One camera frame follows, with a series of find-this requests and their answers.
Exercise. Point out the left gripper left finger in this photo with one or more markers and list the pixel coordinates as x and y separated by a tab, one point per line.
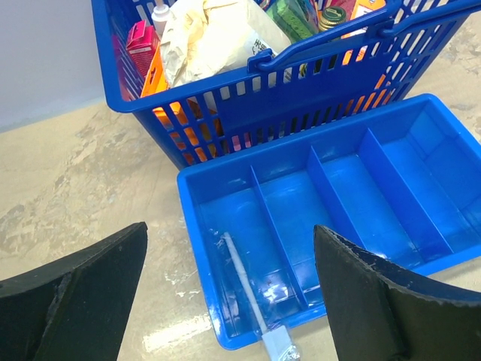
76	307

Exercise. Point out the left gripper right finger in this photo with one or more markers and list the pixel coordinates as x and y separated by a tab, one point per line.
378	310

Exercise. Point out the white-blue toothbrush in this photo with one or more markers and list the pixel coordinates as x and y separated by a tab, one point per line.
260	311

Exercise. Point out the blue compartment organizer bin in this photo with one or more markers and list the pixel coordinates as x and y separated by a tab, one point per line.
401	181

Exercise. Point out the orange scrub package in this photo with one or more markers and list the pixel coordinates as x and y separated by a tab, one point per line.
155	82

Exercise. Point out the blue plastic shopping basket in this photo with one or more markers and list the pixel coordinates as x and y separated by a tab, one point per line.
369	62

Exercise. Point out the pink box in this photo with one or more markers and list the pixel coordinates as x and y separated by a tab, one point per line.
143	49

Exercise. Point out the cream paper bag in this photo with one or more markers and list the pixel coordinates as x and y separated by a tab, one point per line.
205	38

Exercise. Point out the green glass bottle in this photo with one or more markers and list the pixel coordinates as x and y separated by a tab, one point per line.
330	17

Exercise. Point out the green sponge package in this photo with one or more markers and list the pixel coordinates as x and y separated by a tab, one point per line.
298	19

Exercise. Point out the white pump bottle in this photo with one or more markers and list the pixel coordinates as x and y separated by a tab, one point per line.
160	16

